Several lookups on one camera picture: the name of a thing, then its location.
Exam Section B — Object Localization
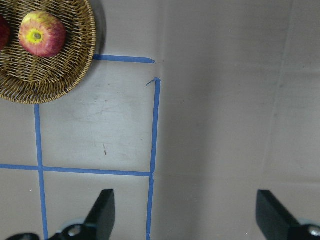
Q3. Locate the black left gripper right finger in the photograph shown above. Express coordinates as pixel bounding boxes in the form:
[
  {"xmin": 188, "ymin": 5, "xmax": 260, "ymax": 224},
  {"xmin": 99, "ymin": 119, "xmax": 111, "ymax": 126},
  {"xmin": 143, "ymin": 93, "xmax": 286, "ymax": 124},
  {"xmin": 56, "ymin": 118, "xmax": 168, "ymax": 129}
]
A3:
[{"xmin": 255, "ymin": 189, "xmax": 320, "ymax": 240}]

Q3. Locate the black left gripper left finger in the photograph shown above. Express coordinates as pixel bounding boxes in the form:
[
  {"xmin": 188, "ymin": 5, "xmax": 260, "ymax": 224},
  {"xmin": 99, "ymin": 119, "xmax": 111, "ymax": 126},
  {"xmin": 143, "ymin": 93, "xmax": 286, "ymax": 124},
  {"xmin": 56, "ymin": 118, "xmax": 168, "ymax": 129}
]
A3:
[{"xmin": 51, "ymin": 189, "xmax": 115, "ymax": 240}]

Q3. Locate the red yellow striped apple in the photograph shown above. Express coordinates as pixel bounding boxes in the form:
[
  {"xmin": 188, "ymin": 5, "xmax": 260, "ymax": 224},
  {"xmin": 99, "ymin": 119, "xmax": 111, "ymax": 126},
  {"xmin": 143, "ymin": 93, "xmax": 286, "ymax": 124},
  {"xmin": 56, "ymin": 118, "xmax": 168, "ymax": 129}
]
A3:
[{"xmin": 18, "ymin": 10, "xmax": 67, "ymax": 58}]

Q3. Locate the round woven wicker basket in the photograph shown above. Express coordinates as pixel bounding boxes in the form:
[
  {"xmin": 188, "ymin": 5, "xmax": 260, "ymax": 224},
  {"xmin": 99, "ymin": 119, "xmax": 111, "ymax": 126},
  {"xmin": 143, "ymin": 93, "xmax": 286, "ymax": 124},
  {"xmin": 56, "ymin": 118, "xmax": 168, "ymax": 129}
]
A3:
[{"xmin": 0, "ymin": 0, "xmax": 96, "ymax": 104}]

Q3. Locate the dark red apple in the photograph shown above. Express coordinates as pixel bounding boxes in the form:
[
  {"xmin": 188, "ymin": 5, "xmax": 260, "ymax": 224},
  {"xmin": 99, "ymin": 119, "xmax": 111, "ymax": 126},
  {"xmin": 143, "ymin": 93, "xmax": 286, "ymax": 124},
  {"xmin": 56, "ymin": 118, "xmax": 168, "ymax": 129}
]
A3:
[{"xmin": 0, "ymin": 15, "xmax": 11, "ymax": 51}]

